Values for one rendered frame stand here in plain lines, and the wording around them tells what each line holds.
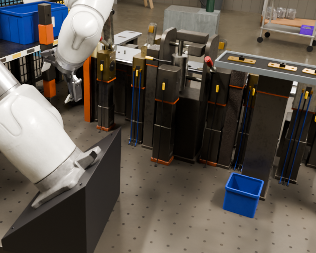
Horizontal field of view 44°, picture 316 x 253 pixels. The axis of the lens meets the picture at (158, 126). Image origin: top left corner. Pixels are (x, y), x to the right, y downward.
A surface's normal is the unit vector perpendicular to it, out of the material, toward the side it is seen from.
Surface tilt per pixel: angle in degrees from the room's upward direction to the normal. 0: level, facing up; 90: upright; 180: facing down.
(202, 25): 90
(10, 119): 54
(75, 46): 120
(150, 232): 0
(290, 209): 0
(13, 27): 90
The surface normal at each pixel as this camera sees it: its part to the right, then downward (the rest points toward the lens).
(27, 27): 0.88, 0.26
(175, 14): -0.23, 0.43
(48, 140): 0.61, -0.25
